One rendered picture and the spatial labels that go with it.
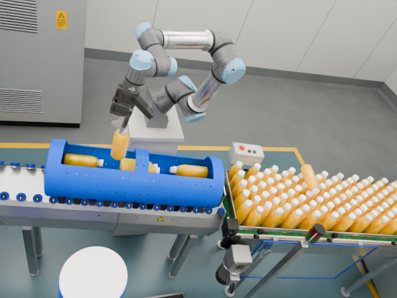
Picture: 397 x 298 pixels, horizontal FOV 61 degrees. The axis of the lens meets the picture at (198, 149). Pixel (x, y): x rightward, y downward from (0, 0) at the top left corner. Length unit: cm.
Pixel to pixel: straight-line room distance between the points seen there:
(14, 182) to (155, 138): 77
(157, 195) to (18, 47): 177
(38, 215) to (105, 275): 55
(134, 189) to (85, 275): 44
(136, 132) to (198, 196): 52
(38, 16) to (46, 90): 67
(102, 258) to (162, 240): 132
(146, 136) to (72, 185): 51
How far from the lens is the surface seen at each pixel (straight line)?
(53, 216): 194
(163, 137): 196
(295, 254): 197
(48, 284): 270
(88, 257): 162
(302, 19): 500
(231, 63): 153
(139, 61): 121
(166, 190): 171
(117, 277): 159
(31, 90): 324
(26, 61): 307
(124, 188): 169
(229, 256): 204
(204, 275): 285
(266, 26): 480
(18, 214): 196
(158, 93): 192
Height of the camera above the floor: 250
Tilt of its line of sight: 44 degrees down
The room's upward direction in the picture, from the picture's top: 22 degrees clockwise
